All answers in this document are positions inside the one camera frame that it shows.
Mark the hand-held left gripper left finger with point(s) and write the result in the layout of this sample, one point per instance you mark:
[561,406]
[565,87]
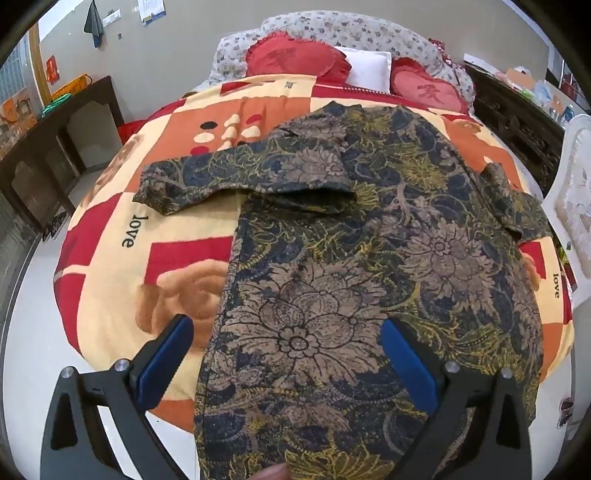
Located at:
[161,364]

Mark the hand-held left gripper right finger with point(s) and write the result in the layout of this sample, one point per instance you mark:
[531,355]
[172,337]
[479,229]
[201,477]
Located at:
[408,364]

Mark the dark floral patterned shirt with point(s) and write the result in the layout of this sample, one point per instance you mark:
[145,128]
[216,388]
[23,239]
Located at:
[323,230]

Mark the red orange printed blanket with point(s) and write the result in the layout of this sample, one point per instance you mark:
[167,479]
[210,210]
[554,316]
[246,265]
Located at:
[115,277]

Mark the dark shoes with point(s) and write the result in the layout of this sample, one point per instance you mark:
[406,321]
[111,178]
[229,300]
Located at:
[55,226]

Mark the white padded chair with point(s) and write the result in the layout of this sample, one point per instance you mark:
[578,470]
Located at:
[572,184]

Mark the dark wooden cabinet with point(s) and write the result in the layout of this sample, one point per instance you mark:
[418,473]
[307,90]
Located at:
[92,120]

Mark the dark carved wooden nightstand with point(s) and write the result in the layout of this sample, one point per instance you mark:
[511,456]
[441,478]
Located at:
[508,115]

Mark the small red heart pillow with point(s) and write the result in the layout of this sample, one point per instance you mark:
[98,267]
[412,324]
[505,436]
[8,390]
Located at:
[425,87]

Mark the orange bag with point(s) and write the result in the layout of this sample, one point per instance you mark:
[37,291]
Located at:
[71,87]

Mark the white pillow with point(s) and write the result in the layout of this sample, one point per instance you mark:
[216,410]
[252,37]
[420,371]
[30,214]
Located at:
[364,67]

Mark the pile of clutter on nightstand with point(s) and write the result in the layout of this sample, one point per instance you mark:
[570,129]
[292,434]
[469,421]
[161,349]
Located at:
[531,87]

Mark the large red heart pillow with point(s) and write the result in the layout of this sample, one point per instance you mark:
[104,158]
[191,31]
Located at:
[286,60]

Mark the floral padded bed headboard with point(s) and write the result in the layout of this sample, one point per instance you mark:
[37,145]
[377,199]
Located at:
[323,27]

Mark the dark hanging cloth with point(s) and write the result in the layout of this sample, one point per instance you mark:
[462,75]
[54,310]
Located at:
[94,23]

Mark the red wall sticker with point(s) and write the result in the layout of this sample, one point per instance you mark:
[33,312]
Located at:
[52,69]

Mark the white wall power strip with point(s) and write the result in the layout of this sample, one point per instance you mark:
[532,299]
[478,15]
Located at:
[111,19]

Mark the wall calendar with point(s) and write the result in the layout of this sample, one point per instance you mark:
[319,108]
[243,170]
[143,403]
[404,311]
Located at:
[151,10]

